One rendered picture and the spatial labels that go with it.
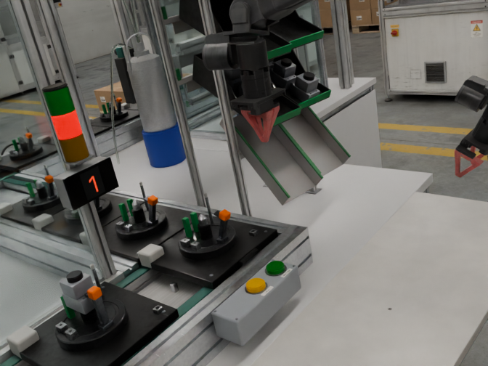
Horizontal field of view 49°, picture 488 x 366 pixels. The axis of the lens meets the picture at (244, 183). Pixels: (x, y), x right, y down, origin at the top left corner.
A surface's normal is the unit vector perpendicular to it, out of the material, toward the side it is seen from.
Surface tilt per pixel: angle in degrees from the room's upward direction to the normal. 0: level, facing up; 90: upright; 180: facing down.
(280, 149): 45
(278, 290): 90
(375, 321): 0
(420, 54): 90
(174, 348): 90
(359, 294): 0
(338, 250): 0
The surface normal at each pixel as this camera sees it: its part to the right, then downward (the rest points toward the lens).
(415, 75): -0.64, 0.41
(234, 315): -0.18, -0.90
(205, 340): 0.77, 0.11
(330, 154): 0.33, -0.51
